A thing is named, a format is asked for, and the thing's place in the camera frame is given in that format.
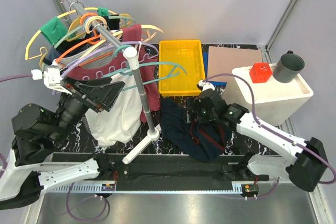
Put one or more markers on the orange plastic hanger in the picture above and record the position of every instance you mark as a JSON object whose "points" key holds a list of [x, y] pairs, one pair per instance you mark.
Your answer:
{"points": [[76, 46]]}

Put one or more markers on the lavender plastic hanger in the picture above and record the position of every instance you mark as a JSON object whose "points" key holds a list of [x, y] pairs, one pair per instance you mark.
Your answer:
{"points": [[96, 50]]}

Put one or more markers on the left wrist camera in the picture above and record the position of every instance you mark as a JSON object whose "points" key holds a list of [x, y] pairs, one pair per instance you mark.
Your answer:
{"points": [[51, 78]]}

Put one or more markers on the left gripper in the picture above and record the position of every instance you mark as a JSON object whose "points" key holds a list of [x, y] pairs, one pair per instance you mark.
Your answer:
{"points": [[101, 95]]}

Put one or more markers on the navy tank top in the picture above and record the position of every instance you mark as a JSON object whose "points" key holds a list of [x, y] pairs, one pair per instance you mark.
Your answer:
{"points": [[203, 142]]}

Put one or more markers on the yellow plastic hanger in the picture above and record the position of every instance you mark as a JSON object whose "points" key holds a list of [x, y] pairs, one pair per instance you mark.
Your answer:
{"points": [[77, 33]]}

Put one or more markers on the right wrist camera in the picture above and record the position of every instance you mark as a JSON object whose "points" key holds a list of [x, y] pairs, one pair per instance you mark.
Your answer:
{"points": [[205, 85]]}

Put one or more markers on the dark green mug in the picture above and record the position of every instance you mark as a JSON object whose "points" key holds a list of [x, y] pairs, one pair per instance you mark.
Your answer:
{"points": [[288, 67]]}

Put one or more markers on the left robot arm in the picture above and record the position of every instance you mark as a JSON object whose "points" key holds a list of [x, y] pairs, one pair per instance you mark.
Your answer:
{"points": [[39, 131]]}

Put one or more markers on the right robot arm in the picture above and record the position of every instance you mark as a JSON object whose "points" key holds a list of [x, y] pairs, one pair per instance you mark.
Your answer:
{"points": [[301, 161]]}

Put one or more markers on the pink board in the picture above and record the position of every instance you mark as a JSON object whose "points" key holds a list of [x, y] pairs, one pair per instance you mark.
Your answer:
{"points": [[224, 59]]}

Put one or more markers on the green garment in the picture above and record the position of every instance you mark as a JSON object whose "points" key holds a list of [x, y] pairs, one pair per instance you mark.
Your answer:
{"points": [[55, 32]]}

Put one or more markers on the red cube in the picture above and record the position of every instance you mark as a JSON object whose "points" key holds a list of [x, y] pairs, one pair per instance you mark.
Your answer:
{"points": [[260, 72]]}

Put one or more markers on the yellow plastic tray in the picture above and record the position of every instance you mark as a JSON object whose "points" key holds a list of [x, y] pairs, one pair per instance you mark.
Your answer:
{"points": [[187, 53]]}

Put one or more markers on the maroon white tank top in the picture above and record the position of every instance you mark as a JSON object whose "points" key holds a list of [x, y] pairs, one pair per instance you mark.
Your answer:
{"points": [[121, 123]]}

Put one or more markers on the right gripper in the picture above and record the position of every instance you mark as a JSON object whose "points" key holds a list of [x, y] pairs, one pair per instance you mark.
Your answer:
{"points": [[191, 104]]}

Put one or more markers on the teal plastic hanger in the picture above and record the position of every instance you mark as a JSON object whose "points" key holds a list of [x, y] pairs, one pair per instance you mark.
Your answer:
{"points": [[151, 71]]}

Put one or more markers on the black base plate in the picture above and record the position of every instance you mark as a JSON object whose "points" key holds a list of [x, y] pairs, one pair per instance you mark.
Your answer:
{"points": [[169, 174]]}

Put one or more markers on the white storage box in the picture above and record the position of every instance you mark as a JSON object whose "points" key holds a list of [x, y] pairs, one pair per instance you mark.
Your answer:
{"points": [[275, 102]]}

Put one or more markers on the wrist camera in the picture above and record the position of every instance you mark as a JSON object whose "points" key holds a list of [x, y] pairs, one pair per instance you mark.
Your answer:
{"points": [[51, 78], [205, 85]]}

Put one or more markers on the metal clothes rack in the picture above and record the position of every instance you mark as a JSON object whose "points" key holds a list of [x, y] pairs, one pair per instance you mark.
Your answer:
{"points": [[131, 54]]}

